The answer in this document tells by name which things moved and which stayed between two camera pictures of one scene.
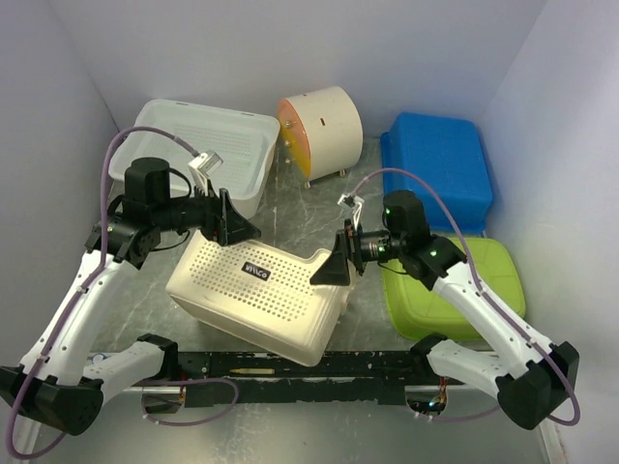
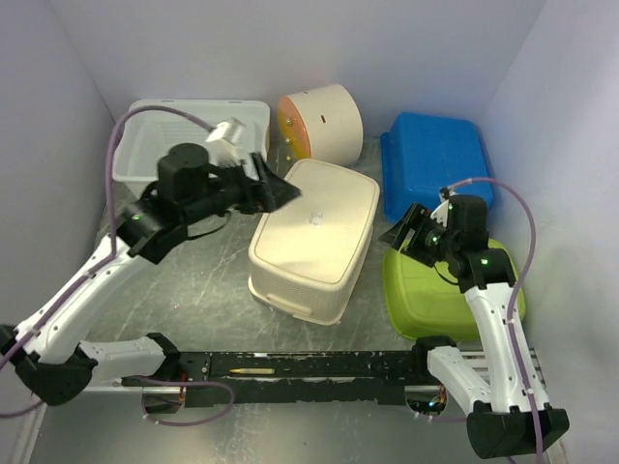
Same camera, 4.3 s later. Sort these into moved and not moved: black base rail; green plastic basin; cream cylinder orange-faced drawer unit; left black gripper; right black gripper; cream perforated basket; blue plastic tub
Moved: cream perforated basket; left black gripper; right black gripper
Not moved: blue plastic tub; green plastic basin; cream cylinder orange-faced drawer unit; black base rail
